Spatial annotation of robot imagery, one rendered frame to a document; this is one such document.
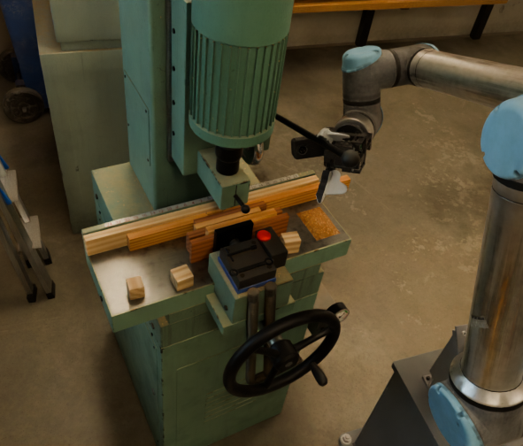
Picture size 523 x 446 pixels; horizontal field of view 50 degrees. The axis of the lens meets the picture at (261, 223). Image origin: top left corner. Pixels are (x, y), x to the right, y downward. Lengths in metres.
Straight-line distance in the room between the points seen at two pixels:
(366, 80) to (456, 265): 1.56
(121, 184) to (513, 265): 1.05
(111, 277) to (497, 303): 0.77
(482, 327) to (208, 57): 0.68
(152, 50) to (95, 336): 1.31
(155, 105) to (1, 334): 1.30
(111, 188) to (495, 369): 1.06
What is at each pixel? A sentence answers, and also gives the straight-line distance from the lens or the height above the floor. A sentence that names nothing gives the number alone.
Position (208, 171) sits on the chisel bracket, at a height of 1.06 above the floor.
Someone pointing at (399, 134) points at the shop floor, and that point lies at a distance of 3.42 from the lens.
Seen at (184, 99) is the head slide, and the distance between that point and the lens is 1.20.
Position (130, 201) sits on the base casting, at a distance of 1.56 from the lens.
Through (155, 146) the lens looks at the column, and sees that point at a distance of 1.37.
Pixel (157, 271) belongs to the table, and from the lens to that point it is 1.26.
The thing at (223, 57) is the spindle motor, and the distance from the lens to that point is 1.00.
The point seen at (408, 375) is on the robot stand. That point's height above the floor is 0.55.
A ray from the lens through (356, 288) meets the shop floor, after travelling 2.48.
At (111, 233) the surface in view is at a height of 0.95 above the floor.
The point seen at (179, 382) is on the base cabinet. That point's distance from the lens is 1.54.
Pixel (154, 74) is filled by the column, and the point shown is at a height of 1.22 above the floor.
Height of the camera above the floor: 1.87
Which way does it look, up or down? 45 degrees down
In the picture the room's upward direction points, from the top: 9 degrees clockwise
